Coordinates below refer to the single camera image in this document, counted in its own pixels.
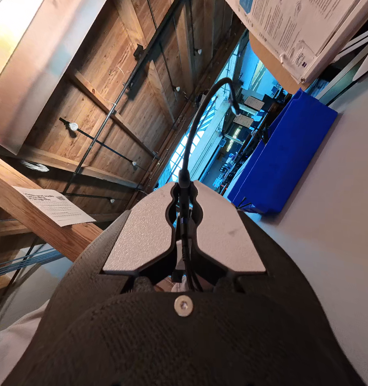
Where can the wooden beam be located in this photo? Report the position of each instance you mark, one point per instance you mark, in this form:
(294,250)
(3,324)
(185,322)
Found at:
(66,238)

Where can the grey desk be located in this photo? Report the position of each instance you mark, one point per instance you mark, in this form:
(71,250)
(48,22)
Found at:
(322,271)

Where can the blue plastic bin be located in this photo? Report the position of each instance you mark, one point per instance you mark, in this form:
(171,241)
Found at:
(280,156)

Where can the hanging paper sign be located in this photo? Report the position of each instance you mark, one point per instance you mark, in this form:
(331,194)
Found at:
(242,120)
(254,103)

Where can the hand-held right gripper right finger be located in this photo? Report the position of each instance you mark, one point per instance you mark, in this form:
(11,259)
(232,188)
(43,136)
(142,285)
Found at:
(229,238)

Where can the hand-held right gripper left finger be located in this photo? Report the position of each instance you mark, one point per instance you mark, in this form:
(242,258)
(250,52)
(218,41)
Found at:
(141,235)

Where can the printed instruction sheet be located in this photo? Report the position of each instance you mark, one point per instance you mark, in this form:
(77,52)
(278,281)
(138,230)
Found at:
(292,27)

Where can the paper notice on beam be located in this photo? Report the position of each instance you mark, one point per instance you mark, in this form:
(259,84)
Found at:
(54,205)

